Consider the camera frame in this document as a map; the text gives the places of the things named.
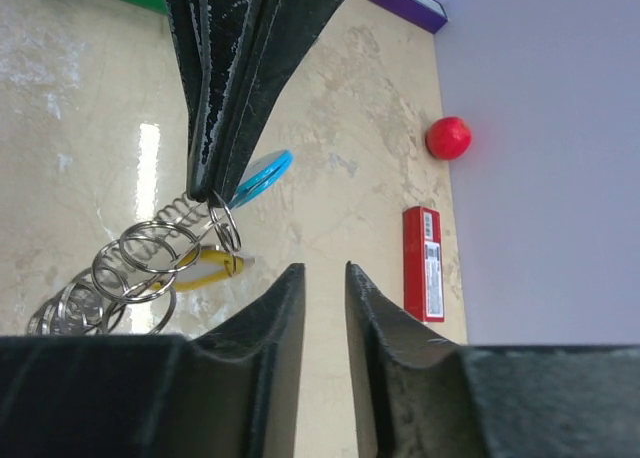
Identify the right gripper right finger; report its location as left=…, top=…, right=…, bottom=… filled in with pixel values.
left=345, top=263, right=639, bottom=457

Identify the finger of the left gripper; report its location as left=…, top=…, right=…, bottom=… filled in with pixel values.
left=165, top=0, right=272, bottom=201
left=209, top=0, right=344, bottom=201

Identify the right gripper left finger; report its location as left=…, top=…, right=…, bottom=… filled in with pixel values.
left=1, top=263, right=306, bottom=457

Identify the small yellow key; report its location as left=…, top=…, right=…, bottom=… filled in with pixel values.
left=173, top=245, right=255, bottom=293

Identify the blue grey keyring with rings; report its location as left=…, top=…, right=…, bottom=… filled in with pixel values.
left=26, top=150, right=294, bottom=336

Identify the purple box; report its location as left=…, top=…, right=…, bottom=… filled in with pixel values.
left=369, top=0, right=449, bottom=34

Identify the red rectangular box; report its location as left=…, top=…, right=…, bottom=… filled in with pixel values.
left=402, top=206, right=445, bottom=323

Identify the red tomato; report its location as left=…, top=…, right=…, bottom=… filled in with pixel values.
left=425, top=116, right=472, bottom=161

